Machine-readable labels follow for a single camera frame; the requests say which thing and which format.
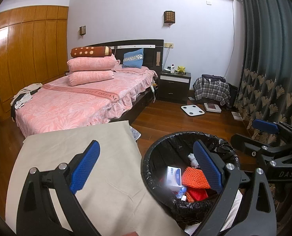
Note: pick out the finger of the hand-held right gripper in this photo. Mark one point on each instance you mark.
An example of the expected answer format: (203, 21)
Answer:
(266, 126)
(283, 174)

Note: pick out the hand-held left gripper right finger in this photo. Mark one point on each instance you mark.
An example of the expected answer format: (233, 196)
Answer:
(207, 163)

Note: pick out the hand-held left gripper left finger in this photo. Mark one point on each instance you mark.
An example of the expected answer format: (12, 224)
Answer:
(84, 167)

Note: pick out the white plastic bag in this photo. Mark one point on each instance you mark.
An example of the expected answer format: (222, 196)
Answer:
(192, 158)

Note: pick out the orange mesh mat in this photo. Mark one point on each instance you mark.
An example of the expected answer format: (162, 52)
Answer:
(192, 177)

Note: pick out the red gloves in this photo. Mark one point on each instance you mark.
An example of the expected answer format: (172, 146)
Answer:
(200, 194)

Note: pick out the white and blue box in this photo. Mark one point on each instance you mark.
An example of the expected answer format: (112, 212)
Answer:
(174, 175)

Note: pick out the blue plastic bag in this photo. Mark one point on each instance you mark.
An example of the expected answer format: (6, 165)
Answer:
(181, 191)

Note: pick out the black waste bin with liner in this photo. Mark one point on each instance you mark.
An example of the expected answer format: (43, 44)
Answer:
(158, 150)

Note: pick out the white paper booklet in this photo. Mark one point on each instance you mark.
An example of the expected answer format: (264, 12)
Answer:
(236, 116)

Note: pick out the white striped clothing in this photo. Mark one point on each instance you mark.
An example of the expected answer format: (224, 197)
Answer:
(234, 211)

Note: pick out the white bathroom scale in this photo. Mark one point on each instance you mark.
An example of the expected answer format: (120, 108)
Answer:
(192, 110)

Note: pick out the scale with red panel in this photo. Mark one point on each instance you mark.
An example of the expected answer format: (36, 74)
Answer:
(212, 107)

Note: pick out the blue patterned cloth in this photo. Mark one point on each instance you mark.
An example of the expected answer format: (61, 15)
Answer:
(136, 134)

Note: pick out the pink bedspread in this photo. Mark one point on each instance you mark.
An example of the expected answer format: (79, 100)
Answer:
(69, 103)

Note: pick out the plaid cloth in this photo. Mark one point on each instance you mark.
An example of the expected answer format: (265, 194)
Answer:
(210, 91)

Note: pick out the dark patterned curtain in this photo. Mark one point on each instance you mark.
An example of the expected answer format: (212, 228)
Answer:
(271, 54)

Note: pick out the dark hoodie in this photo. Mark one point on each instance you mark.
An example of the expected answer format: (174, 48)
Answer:
(210, 77)

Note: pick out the dark nightstand with white drawer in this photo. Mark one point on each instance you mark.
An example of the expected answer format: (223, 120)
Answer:
(173, 88)

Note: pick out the lower pink pillow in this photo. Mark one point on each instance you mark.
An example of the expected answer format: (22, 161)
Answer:
(90, 78)

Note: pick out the pink pillow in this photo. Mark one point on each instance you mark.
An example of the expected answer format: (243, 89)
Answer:
(90, 78)
(91, 62)

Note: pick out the white bed controller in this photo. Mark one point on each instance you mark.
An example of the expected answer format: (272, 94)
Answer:
(153, 88)

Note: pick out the pile of clothes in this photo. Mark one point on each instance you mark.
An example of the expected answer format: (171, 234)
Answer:
(25, 94)

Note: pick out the yellow plush toy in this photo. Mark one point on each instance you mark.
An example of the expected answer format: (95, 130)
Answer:
(181, 69)

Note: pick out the white bottle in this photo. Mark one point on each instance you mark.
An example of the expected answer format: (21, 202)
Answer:
(172, 69)

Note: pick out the upper pink pillow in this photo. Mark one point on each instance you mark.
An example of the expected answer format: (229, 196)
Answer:
(91, 62)

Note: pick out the brown dotted pillow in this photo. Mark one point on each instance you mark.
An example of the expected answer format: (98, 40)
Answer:
(89, 51)

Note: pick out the blue cushion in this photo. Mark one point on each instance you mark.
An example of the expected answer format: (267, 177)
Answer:
(133, 58)

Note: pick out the bed with pink cover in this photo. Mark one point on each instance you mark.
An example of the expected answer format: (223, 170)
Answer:
(150, 54)

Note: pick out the wooden wardrobe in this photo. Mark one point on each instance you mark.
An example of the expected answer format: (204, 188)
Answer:
(32, 54)

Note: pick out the wall socket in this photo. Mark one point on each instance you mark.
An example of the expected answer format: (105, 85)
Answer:
(168, 45)

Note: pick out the small wall lamp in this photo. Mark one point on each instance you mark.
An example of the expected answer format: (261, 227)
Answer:
(82, 30)

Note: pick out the large wall lamp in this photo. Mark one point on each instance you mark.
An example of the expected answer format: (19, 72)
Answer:
(169, 18)

